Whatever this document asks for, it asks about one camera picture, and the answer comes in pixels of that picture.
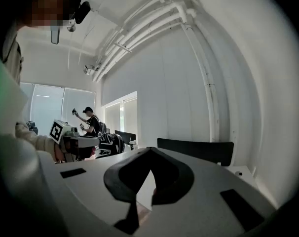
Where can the person's left forearm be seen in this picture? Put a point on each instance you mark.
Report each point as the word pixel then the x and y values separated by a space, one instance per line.
pixel 38 138

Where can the wide black desk divider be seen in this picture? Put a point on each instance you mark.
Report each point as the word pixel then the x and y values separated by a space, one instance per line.
pixel 196 150

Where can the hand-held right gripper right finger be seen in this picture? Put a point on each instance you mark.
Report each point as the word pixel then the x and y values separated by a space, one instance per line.
pixel 203 206

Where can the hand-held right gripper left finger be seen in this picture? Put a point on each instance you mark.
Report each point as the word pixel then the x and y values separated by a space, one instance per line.
pixel 90 196

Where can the narrow window with blind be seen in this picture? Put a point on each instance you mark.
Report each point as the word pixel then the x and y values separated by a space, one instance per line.
pixel 122 117

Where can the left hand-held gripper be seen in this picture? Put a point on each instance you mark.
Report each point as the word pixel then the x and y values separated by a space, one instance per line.
pixel 58 132

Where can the white ceiling box fixture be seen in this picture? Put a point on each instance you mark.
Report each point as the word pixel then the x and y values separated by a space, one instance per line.
pixel 88 69

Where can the black head-mounted camera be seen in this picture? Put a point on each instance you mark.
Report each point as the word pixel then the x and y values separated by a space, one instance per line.
pixel 82 12

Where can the large window with blinds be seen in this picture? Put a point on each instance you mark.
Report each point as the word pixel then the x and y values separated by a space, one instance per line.
pixel 53 105

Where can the white ceiling pipe run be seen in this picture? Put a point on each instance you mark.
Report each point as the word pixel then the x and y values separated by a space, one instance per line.
pixel 139 31

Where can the white wall pipe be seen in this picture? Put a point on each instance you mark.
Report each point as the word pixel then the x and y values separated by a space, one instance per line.
pixel 206 83

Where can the person's beige jacket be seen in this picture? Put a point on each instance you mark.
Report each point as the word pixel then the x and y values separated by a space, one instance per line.
pixel 12 55

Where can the person's head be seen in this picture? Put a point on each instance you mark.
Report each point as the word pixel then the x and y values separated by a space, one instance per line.
pixel 46 6

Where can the black backpack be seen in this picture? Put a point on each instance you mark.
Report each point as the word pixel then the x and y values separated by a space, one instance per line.
pixel 112 144

